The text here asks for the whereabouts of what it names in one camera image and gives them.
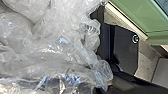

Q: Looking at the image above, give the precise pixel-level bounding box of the grey translucent trash bag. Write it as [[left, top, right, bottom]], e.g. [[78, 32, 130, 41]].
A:
[[0, 0, 114, 94]]

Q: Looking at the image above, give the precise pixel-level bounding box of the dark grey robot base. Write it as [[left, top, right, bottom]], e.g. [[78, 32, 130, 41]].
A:
[[89, 5, 140, 74]]

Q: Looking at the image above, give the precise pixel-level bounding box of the green framed glass wall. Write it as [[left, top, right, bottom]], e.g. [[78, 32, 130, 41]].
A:
[[103, 0, 168, 47]]

